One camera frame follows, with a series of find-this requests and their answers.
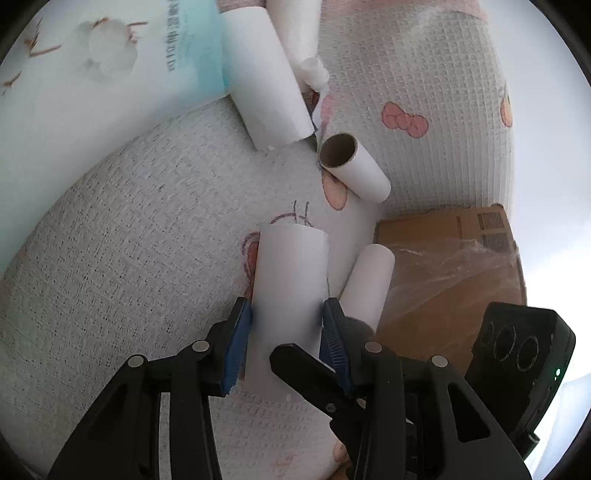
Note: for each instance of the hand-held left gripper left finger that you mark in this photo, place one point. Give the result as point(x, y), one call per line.
point(238, 350)

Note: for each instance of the white printed quilt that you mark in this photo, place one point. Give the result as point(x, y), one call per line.
point(138, 230)

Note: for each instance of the small pouch with white cap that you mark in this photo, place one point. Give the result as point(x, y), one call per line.
point(314, 71)

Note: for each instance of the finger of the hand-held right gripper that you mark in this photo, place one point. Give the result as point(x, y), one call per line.
point(304, 374)

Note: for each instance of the white and blue tissue pack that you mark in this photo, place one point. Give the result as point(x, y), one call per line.
point(92, 115)

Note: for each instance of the white paper tube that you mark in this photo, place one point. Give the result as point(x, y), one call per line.
point(355, 170)
point(369, 286)
point(295, 27)
point(291, 286)
point(270, 83)

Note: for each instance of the brown cardboard box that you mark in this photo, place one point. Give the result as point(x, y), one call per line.
point(438, 286)

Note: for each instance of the pink printed blanket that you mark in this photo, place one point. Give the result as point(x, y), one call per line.
point(392, 5)

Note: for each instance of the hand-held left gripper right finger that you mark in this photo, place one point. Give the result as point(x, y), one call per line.
point(333, 346)

